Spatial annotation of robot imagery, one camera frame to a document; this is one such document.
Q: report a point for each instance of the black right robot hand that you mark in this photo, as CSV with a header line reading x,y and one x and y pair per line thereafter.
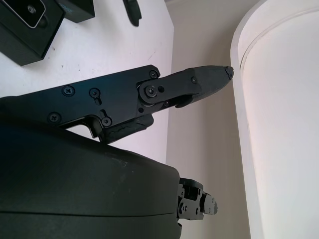
x,y
87,189

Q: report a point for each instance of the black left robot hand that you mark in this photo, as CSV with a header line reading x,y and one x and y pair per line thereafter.
x,y
133,12

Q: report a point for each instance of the black RealSense box lid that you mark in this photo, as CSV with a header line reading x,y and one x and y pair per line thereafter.
x,y
79,11

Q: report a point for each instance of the silver RealSense camera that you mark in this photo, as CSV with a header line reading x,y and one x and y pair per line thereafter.
x,y
31,12

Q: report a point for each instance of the white round column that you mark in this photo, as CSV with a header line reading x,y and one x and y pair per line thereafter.
x,y
279,124

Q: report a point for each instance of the black camera box base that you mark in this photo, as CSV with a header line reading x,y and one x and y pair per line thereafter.
x,y
22,42

